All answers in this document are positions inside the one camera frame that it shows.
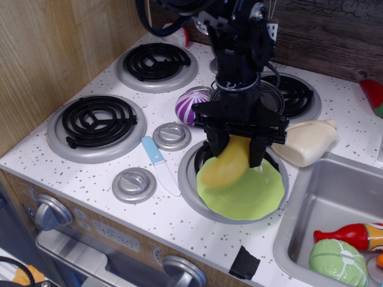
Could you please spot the cream toy bottle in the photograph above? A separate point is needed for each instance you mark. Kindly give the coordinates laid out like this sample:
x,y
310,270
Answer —
x,y
306,142

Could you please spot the silver front stove knob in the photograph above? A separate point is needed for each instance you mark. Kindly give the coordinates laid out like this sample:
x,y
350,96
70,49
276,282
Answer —
x,y
134,185

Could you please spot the front left black burner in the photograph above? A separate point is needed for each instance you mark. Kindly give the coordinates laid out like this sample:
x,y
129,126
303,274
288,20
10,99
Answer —
x,y
96,129

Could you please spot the silver centre stove knob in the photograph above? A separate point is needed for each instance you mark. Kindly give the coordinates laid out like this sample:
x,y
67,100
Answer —
x,y
172,136

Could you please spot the yellow toy banana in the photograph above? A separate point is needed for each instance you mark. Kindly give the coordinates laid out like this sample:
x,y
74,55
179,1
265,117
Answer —
x,y
228,166

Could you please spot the silver stove knob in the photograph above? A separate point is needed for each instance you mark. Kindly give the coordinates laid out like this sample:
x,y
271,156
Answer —
x,y
213,66
172,136
134,185

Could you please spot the red toy ketchup bottle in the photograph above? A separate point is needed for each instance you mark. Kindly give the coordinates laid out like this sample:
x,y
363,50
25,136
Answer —
x,y
363,237

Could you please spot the blue handled toy knife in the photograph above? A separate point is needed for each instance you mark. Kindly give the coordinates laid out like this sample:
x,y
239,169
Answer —
x,y
163,173

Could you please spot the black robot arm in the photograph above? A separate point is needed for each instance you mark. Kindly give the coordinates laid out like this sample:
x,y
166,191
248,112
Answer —
x,y
242,46

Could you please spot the red white toy cheese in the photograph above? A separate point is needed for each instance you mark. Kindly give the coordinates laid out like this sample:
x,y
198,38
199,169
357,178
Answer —
x,y
179,38

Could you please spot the black tape patch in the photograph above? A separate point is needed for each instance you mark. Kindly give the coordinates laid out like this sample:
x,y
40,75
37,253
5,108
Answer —
x,y
245,265

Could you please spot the silver back stove knob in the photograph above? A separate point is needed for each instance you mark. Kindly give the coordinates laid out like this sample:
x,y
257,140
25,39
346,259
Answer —
x,y
213,66

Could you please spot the back left black burner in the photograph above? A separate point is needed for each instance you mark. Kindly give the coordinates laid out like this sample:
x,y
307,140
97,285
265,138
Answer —
x,y
156,68

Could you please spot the green plastic plate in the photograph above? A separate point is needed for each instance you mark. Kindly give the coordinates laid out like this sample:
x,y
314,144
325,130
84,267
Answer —
x,y
255,195

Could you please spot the steel pot with lid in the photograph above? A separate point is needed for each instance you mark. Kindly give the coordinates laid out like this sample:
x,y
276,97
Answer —
x,y
259,102

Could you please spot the silver oven door handle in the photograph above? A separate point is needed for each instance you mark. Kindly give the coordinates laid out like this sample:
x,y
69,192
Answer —
x,y
87,266

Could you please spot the black burner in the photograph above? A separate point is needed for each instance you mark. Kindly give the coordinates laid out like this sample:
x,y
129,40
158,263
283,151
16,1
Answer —
x,y
193,161
156,68
96,129
291,97

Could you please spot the orange toy in sink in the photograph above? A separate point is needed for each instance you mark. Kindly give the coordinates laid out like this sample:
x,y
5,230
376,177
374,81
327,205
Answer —
x,y
379,260

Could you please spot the purple striped toy onion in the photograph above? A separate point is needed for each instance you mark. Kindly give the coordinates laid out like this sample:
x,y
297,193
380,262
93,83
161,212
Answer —
x,y
194,95

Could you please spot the right silver oven knob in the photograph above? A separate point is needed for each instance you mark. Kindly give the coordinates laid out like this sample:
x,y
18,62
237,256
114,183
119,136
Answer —
x,y
183,273

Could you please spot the hanging steel spatula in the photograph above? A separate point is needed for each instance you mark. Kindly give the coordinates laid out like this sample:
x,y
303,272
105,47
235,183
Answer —
x,y
272,22

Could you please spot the back right black burner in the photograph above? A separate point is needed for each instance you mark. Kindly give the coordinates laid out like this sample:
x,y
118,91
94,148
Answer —
x,y
291,97

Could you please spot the red green toy pepper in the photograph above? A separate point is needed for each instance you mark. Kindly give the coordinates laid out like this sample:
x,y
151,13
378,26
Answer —
x,y
373,91

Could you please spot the green toy cabbage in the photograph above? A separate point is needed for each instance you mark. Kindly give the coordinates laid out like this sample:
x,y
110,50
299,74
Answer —
x,y
340,261

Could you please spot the front right black burner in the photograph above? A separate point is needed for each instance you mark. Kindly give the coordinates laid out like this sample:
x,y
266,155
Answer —
x,y
193,161

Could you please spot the steel sink basin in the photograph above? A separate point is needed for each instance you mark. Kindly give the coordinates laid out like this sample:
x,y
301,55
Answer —
x,y
331,193

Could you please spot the silver oven knob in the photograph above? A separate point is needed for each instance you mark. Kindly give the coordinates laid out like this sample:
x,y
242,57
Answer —
x,y
183,273
51,213

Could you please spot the orange toy at corner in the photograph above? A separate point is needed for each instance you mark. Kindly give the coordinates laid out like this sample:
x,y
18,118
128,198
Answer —
x,y
22,279

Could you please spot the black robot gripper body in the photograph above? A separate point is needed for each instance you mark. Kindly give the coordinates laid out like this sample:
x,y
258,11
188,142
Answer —
x,y
207,113

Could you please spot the left silver oven knob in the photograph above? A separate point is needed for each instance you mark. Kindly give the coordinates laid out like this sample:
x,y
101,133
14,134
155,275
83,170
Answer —
x,y
51,213

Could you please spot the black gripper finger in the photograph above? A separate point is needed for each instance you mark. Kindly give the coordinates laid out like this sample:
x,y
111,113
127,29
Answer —
x,y
217,139
258,147

